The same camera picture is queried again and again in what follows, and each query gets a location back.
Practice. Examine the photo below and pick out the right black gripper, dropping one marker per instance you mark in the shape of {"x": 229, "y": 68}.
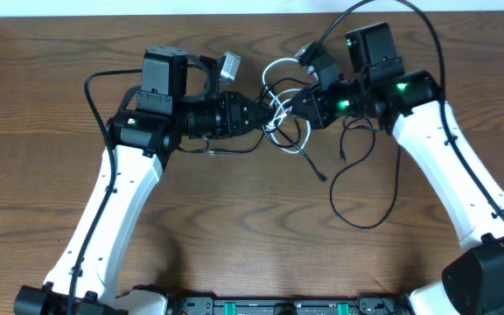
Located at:
{"x": 318, "y": 114}

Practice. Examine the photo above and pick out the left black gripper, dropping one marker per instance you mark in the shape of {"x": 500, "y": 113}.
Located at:
{"x": 236, "y": 106}

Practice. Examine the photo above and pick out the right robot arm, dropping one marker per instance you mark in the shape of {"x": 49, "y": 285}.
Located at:
{"x": 409, "y": 107}

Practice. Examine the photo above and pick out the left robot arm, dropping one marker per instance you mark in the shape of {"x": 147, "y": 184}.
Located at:
{"x": 179, "y": 96}

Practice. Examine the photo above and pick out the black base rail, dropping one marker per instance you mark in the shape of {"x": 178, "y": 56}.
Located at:
{"x": 278, "y": 306}

